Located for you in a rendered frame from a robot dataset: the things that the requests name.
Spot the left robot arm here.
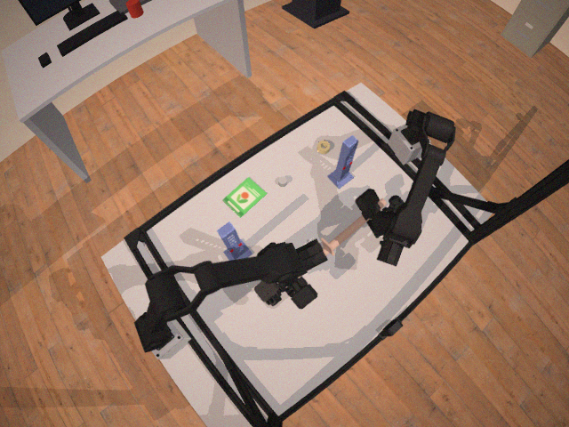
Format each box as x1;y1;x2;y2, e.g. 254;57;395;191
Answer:
134;239;328;352

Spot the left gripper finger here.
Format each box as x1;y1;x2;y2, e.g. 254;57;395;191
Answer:
285;276;308;297

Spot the long tan rail with center flange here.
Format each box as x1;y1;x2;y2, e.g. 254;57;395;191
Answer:
321;198;387;256

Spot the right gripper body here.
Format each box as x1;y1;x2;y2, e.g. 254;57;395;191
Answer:
356;189;396;236

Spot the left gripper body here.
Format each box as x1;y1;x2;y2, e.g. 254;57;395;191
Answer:
257;242;317;309

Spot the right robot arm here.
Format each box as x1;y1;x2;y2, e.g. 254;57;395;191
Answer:
377;109;456;266

